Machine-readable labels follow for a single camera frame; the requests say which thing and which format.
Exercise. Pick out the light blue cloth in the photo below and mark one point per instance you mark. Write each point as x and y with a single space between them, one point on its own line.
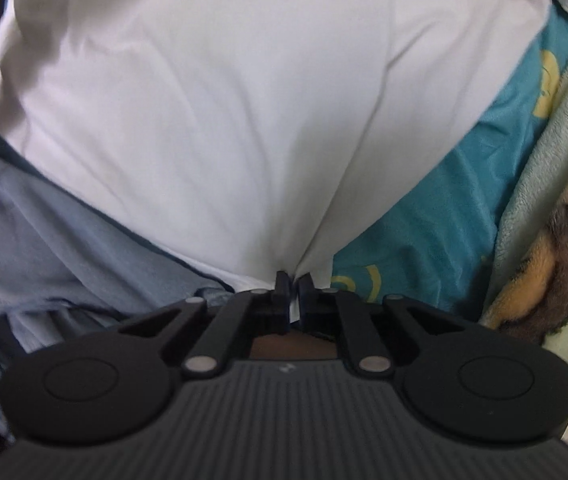
38 260

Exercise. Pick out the white garment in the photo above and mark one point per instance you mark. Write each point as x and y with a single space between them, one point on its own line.
213 110

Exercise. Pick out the green fleece printed blanket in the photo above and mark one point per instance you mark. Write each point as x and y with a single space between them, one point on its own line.
539 185

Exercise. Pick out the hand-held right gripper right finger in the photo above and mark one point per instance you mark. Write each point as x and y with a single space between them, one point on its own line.
316 310

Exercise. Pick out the teal printed bed sheet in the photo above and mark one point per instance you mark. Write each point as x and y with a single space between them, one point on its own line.
439 220

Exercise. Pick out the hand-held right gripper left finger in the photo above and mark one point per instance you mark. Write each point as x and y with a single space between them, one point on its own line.
264 310

